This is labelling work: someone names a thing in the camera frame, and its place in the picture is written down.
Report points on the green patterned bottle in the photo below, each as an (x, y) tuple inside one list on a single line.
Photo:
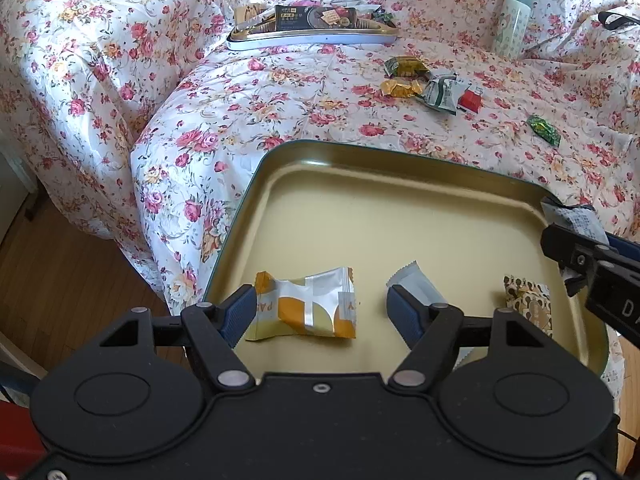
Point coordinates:
[(512, 22)]

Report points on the silver snack packet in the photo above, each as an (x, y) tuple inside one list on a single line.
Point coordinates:
[(417, 282)]

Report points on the gold candy wrapper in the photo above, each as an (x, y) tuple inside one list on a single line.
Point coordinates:
[(400, 88)]

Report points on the dark candy wrapper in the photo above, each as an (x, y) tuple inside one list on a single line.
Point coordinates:
[(382, 16)]

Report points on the yellow and white snack packet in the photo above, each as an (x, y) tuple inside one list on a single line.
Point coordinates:
[(305, 305)]

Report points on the brown patterned snack packet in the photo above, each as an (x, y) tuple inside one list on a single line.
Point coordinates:
[(530, 300)]

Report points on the red and white snack packet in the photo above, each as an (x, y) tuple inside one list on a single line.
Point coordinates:
[(471, 100)]

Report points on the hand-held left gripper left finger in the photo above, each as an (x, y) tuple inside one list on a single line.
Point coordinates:
[(240, 311)]

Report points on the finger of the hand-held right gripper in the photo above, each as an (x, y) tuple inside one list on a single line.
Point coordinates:
[(575, 255), (625, 249)]

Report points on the green foil candy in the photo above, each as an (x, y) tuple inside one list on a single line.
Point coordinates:
[(544, 130)]

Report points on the green and gold snack packet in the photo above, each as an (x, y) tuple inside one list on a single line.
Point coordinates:
[(405, 66)]

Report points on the tan cracker packet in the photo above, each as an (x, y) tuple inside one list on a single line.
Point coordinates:
[(250, 14)]

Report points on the green and white snack packet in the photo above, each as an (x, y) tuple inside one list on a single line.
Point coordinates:
[(442, 94)]

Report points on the floral bedspread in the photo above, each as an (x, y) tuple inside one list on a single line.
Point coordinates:
[(225, 100)]

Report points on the red object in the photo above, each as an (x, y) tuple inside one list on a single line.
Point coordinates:
[(15, 430)]

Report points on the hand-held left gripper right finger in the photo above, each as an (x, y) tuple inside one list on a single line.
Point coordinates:
[(404, 311)]

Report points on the large green gold tin tray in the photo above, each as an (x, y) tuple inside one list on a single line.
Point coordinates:
[(375, 220)]

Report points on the light blue tin tray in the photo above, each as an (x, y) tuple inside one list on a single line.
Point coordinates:
[(310, 40)]

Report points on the black snack box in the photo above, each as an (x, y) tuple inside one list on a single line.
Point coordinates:
[(310, 17)]

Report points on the pink snack packet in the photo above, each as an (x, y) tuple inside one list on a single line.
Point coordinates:
[(302, 5)]

